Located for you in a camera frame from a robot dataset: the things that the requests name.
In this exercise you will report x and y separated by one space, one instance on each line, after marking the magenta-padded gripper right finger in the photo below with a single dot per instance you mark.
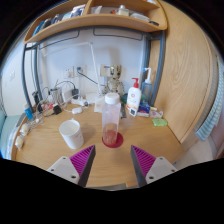
153 168

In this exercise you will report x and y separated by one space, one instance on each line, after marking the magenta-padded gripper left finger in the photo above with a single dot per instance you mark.
71 168

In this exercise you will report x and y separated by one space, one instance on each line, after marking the clear white-capped drink bottle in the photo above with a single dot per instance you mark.
111 116

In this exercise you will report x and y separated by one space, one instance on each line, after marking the white paper cup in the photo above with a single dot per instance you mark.
72 135

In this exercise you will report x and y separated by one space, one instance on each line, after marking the flat round red coaster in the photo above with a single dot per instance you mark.
118 142

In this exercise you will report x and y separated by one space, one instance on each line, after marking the green packet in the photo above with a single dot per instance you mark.
160 122

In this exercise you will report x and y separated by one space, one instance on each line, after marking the white pink packet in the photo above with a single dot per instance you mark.
156 114

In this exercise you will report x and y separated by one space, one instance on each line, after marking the white earbuds case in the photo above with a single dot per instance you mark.
77 110

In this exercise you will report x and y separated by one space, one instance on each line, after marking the small blue box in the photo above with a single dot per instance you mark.
144 109

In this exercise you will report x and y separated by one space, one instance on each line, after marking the small white thermometer display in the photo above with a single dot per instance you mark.
133 112

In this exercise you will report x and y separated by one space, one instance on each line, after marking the black plug adapter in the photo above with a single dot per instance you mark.
57 109

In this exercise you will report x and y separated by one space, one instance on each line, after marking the white power strip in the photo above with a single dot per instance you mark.
80 100

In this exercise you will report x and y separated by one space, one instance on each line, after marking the white red-pump lotion bottle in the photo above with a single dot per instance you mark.
134 98

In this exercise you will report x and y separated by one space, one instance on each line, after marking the bed with light bedding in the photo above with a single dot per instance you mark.
6 133

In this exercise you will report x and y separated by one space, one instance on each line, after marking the black charger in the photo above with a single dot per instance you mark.
75 93

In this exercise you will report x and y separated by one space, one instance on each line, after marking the black cylinder device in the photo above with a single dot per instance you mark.
36 101

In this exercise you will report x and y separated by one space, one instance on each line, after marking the blue white-nozzle spray bottle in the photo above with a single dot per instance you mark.
146 90

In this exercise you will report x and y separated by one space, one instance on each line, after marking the striped teal towel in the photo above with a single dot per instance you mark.
213 110

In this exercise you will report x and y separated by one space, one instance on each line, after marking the brown tree figurine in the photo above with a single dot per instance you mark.
115 83

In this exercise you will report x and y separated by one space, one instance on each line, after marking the wooden cabinet side panel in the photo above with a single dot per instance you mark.
186 73

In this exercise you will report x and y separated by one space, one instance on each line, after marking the white desk lamp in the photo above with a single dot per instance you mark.
96 70

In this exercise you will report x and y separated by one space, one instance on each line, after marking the wooden shelf unit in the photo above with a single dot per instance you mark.
96 21

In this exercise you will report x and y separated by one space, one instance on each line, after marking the white wall outlet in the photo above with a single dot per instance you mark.
69 73
81 71

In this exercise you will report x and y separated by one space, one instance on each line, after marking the grey metal desk frame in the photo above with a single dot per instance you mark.
160 66

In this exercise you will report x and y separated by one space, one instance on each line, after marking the white wall box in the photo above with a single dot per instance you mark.
105 70

